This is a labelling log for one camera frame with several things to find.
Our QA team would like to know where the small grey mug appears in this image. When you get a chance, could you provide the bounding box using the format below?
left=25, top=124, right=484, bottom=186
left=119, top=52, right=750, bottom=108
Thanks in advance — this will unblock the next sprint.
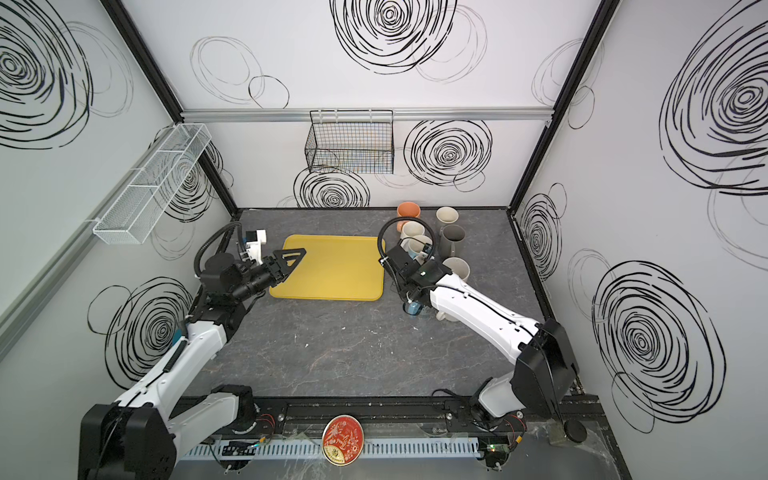
left=435, top=206, right=460, bottom=231

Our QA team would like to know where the aluminium wall rail left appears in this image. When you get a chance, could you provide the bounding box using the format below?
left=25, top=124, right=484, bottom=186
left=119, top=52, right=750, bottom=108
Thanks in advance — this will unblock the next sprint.
left=0, top=128, right=181, bottom=361

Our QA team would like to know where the white ribbed mug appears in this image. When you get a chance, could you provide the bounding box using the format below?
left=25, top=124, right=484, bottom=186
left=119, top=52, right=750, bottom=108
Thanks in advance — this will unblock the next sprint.
left=400, top=221, right=426, bottom=239

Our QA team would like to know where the large grey-beige mug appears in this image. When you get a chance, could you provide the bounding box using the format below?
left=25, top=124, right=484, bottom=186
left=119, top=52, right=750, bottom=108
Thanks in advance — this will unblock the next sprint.
left=439, top=224, right=466, bottom=258

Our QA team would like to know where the black corner frame post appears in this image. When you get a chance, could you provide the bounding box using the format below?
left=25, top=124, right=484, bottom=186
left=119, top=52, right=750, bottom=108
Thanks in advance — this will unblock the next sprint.
left=507, top=0, right=620, bottom=215
left=99, top=0, right=240, bottom=219

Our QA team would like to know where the grey slotted cable duct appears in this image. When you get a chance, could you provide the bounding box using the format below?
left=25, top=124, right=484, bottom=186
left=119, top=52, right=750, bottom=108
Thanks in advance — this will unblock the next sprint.
left=182, top=437, right=482, bottom=462

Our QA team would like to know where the white wire shelf basket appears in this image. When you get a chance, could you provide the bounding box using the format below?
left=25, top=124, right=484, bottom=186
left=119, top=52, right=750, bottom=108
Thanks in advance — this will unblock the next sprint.
left=92, top=123, right=211, bottom=245

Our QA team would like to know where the blue butterfly mug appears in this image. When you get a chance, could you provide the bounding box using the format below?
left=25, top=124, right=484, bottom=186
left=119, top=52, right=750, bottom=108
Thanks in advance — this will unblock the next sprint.
left=403, top=300, right=430, bottom=316

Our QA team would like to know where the black corner frame post left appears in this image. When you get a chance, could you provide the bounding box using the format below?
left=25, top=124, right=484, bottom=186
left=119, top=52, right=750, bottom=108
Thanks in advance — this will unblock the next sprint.
left=99, top=0, right=240, bottom=219

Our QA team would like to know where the aluminium wall rail back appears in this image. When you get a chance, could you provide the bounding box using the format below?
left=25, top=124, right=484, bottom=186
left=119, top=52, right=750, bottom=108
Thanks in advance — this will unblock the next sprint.
left=181, top=106, right=554, bottom=123

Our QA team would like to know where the black corner frame post right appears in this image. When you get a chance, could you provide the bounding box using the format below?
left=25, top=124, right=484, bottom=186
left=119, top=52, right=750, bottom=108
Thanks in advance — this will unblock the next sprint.
left=507, top=0, right=620, bottom=215

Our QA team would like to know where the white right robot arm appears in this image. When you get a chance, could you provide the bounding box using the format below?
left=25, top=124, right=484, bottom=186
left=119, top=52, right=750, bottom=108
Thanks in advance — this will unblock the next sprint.
left=379, top=245, right=578, bottom=423

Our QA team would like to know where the aluminium wall rail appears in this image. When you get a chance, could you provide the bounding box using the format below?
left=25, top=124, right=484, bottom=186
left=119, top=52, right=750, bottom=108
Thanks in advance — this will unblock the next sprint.
left=0, top=128, right=181, bottom=361
left=181, top=106, right=554, bottom=123

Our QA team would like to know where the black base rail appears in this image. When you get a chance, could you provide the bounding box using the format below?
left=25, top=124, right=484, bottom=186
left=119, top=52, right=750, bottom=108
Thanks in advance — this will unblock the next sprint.
left=173, top=394, right=604, bottom=434

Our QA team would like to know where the yellow plastic tray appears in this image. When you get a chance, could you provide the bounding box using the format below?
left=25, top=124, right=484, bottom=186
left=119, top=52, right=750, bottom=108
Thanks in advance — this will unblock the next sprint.
left=270, top=234, right=385, bottom=302

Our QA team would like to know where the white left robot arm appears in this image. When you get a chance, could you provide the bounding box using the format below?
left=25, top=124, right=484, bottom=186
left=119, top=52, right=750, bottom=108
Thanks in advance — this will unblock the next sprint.
left=77, top=248, right=306, bottom=479

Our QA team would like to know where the orange mug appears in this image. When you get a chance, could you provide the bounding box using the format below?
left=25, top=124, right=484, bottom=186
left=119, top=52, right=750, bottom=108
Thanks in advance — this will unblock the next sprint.
left=396, top=201, right=421, bottom=218

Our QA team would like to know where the black wire basket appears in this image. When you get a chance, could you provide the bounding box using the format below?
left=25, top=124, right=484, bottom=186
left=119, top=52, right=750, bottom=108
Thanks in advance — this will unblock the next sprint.
left=304, top=120, right=395, bottom=174

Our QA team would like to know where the speckled white mug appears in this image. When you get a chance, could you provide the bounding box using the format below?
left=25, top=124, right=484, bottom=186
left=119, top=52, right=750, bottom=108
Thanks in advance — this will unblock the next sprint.
left=443, top=257, right=471, bottom=282

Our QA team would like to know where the cream mug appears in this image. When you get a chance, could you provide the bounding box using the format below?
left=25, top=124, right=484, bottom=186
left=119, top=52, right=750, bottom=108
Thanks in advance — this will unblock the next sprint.
left=435, top=311, right=457, bottom=323

